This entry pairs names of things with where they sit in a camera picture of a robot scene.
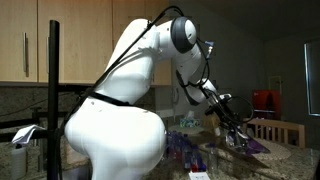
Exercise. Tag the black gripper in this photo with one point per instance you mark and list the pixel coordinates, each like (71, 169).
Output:
(221, 115)

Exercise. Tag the red 3D printer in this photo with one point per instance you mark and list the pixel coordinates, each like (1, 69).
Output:
(266, 104)

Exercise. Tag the crumpled white paper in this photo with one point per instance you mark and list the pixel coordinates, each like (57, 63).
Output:
(23, 135)

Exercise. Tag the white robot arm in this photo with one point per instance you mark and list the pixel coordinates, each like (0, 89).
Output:
(124, 141)

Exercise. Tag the wooden upper cabinets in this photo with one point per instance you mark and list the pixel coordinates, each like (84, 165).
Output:
(89, 30)

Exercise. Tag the white paper card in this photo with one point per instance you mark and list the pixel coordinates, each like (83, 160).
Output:
(198, 176)

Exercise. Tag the white plastic jug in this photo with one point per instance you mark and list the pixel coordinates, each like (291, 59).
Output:
(18, 162)

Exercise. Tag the wooden chair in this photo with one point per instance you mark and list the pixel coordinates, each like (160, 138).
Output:
(276, 130)

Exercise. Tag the black vertical pole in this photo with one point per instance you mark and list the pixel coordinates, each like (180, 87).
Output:
(53, 59)

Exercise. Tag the round woven placemat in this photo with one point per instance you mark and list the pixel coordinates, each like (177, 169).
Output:
(276, 151)

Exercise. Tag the tissue box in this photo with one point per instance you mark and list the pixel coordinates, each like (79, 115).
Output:
(189, 120)

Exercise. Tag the purple clear plastic pack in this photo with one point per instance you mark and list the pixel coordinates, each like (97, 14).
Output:
(244, 144)

